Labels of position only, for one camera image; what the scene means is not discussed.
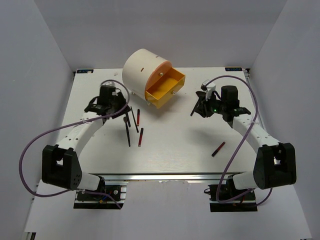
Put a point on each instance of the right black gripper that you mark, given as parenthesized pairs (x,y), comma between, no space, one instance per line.
(213,97)

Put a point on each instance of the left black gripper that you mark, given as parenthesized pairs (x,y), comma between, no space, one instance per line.
(120,99)

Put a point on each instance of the black fan makeup brush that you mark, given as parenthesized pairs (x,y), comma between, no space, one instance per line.
(199,107)

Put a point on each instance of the black small makeup brush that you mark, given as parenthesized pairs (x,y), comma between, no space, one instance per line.
(127,130)

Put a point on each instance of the black round-head makeup brush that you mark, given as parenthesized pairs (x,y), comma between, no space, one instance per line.
(128,119)

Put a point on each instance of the thin black liner brush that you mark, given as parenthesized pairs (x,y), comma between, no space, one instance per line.
(134,120)

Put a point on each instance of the yellow drawer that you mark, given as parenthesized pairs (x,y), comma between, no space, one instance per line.
(165,88)

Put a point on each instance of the orange top drawer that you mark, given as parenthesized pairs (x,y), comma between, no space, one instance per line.
(156,74)

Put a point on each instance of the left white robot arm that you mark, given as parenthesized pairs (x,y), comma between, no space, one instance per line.
(60,162)

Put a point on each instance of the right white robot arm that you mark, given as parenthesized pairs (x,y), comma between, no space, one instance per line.
(275,163)

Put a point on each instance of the red lip gloss centre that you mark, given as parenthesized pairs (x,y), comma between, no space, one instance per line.
(138,117)

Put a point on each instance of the red lip gloss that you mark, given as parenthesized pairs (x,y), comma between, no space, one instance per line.
(138,117)
(140,137)
(218,149)

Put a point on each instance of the blue label left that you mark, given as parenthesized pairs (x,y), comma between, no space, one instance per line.
(84,71)

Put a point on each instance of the blue label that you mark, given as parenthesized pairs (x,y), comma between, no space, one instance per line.
(233,69)
(84,71)

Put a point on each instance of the red lip gloss lower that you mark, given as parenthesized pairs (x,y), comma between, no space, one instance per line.
(140,137)

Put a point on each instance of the blue label right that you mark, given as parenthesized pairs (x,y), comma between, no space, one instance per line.
(233,69)

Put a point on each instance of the red lip gloss right front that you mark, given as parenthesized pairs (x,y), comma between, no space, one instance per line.
(218,149)

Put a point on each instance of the white cylindrical drawer organizer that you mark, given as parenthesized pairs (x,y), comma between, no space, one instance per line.
(137,70)

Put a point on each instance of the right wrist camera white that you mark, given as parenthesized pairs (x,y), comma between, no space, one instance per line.
(208,87)

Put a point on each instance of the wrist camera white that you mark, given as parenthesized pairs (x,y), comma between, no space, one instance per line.
(109,82)
(208,87)

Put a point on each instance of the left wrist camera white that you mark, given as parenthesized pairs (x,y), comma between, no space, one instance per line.
(109,82)

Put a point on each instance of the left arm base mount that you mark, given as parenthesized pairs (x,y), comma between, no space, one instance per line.
(112,197)

